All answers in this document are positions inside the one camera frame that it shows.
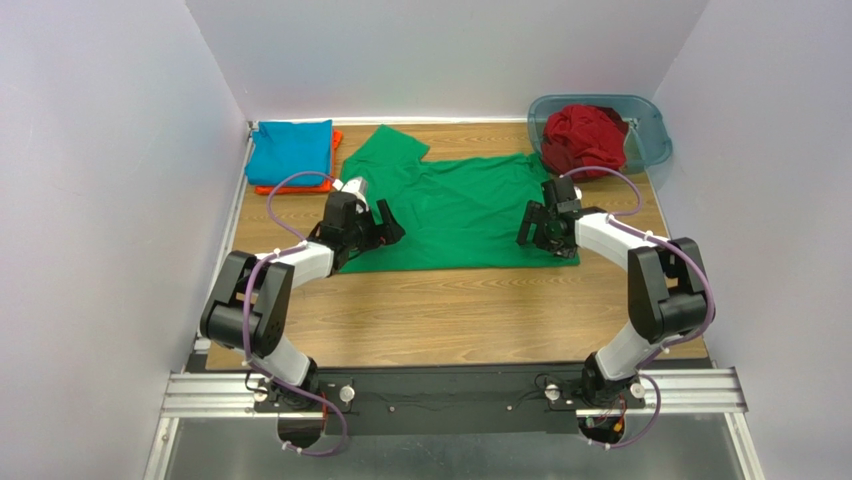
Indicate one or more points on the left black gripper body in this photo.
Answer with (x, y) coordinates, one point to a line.
(371, 229)

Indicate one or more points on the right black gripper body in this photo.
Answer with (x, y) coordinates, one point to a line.
(537, 227)

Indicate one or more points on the green t shirt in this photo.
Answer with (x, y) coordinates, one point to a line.
(456, 214)

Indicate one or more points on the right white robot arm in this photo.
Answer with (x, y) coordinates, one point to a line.
(668, 295)

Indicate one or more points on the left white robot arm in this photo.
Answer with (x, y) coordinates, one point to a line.
(247, 308)

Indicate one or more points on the red t shirt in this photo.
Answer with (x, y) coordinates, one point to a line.
(584, 136)

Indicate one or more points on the orange folded t shirt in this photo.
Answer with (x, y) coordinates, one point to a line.
(324, 187)

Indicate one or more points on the teal plastic basket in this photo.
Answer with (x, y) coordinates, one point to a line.
(647, 142)

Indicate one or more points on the blue folded t shirt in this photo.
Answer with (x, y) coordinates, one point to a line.
(282, 149)

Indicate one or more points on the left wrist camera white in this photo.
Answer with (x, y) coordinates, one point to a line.
(357, 187)

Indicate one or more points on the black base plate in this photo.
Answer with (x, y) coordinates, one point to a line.
(554, 398)

